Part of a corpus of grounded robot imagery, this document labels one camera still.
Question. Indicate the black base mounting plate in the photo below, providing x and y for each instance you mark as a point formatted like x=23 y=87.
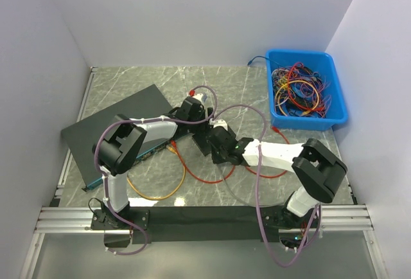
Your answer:
x=202 y=223

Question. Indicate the aluminium frame rail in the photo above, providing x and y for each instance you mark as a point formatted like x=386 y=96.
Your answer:
x=78 y=220

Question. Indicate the blue plastic bin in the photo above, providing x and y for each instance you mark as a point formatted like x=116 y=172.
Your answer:
x=320 y=62

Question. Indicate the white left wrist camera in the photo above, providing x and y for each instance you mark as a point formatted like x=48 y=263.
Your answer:
x=201 y=97

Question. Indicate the small black network switch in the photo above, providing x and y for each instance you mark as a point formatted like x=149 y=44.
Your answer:
x=201 y=141

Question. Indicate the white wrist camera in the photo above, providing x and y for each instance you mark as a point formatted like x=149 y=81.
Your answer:
x=201 y=97
x=218 y=123

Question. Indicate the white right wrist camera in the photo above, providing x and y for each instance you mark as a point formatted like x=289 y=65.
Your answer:
x=218 y=123

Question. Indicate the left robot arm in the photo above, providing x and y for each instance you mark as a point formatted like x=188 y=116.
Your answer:
x=120 y=144

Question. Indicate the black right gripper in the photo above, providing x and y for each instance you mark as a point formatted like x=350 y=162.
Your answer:
x=216 y=158

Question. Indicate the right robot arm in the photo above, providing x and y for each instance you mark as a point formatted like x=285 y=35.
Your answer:
x=317 y=168

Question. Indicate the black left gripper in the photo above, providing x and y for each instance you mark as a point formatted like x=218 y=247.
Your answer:
x=205 y=126

